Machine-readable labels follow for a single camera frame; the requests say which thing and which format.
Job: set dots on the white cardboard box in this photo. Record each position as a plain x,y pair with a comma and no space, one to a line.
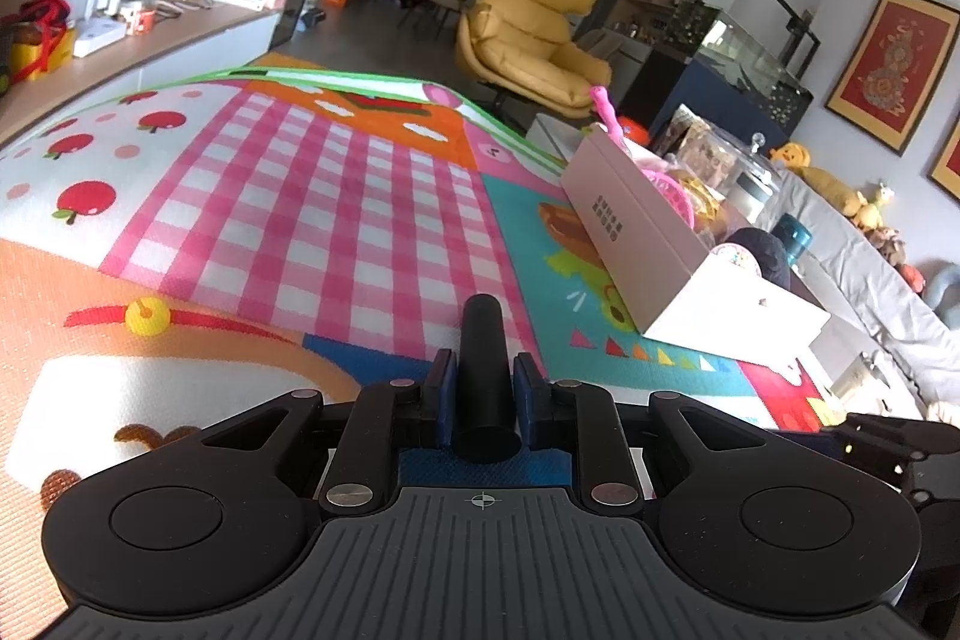
645,235

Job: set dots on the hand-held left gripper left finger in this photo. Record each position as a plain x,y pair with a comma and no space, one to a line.
444,400

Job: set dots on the small white box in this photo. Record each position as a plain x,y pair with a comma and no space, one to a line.
99,37

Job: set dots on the red and yellow bag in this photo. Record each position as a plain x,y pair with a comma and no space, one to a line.
34,44

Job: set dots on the grey blue plush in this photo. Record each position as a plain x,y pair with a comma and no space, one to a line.
943,287

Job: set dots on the yellow lounge chair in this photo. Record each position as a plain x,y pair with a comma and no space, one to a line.
525,33

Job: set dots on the glass aquarium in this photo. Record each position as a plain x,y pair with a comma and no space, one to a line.
742,40

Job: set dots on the dark blue cloth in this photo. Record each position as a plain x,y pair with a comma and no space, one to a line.
761,257

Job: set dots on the long yellow plush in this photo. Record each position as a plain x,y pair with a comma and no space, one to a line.
829,186

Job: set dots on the pale llama plush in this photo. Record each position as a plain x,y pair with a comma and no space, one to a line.
874,205

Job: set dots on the dark blue cabinet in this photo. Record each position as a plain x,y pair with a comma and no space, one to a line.
720,108

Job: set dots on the orange plush toy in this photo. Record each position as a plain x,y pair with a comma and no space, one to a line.
913,277

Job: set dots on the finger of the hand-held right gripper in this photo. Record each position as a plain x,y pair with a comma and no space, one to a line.
870,437

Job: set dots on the wooden shelf unit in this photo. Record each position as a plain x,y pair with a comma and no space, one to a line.
656,10

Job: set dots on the grey sofa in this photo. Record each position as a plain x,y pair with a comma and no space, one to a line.
885,325

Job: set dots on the brown plush toy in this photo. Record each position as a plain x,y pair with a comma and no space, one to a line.
890,246

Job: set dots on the glass jar with red label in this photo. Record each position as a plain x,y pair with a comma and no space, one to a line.
140,10

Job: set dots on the teal bottle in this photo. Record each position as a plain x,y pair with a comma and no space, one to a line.
793,237

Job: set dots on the colourful printed play mat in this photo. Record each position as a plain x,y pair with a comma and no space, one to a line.
300,197

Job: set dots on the round white dotted tin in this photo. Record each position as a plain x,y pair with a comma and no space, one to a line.
735,259

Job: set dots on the pink flamingo toy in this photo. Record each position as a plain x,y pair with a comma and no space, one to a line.
604,111

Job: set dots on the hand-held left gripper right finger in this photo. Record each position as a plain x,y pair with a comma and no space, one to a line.
529,404

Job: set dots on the black cylinder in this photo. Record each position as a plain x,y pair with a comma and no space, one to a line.
486,370

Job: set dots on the orange ball toy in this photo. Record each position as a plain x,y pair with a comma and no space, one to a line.
632,129

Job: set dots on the large red framed picture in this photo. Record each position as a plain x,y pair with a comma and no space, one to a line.
892,70

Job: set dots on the small red framed picture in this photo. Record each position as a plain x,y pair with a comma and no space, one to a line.
946,168

